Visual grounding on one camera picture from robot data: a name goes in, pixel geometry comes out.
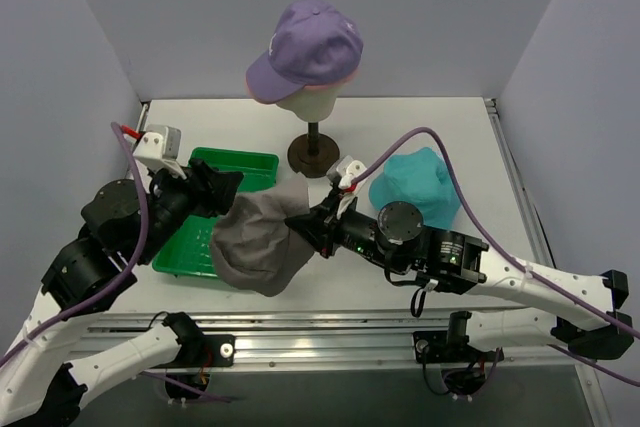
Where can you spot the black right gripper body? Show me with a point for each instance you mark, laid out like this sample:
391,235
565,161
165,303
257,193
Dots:
324,226

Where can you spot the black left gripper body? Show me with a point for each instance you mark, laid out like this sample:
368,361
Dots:
201,186

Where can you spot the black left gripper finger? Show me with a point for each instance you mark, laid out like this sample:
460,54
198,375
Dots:
209,180
214,205

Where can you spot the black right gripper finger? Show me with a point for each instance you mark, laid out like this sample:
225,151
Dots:
319,242
318,221

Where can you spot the grey cap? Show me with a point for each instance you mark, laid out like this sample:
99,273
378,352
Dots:
252,249

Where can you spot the teal cap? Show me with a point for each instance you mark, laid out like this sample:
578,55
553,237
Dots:
422,179

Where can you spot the pink baseball cap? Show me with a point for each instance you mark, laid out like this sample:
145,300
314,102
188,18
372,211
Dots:
340,83

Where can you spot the purple baseball cap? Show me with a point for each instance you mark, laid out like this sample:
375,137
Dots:
313,45

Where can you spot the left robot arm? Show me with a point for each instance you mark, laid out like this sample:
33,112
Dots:
124,225

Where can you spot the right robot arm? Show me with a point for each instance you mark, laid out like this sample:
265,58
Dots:
580,312

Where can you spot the green plastic tray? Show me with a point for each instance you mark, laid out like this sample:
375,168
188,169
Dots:
187,253

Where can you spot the mannequin head stand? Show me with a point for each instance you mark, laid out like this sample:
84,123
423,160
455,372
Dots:
312,153

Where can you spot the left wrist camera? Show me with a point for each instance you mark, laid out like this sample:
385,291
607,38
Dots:
157,148

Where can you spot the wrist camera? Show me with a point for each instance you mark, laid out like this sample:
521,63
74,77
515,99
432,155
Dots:
157,148
342,175

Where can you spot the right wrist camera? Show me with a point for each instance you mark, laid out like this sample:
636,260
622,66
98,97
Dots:
342,175

